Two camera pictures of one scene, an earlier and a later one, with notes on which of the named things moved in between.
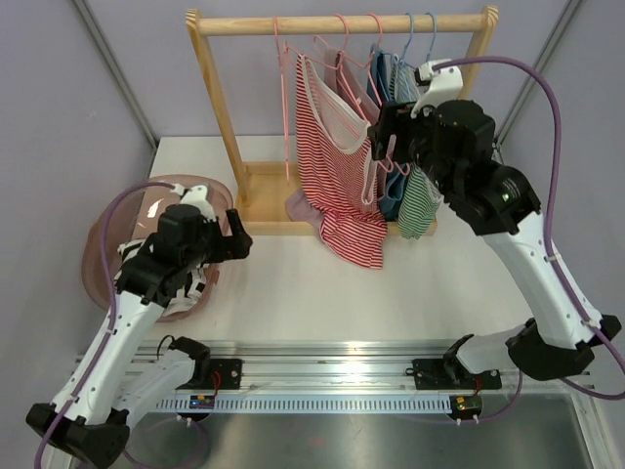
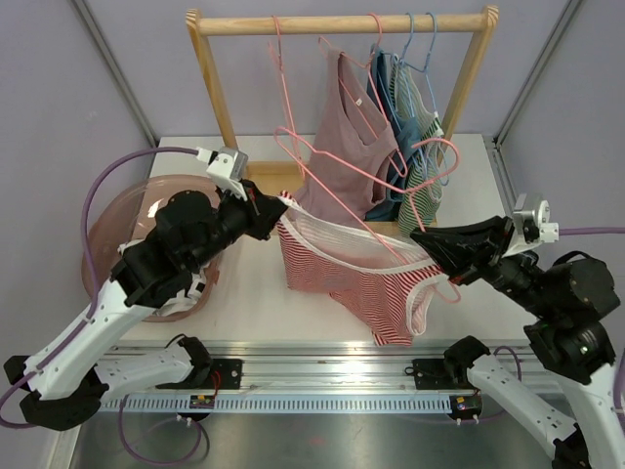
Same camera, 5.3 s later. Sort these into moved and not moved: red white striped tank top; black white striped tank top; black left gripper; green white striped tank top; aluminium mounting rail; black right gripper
Moved: black right gripper; red white striped tank top; black left gripper
Not moved: green white striped tank top; aluminium mounting rail; black white striped tank top
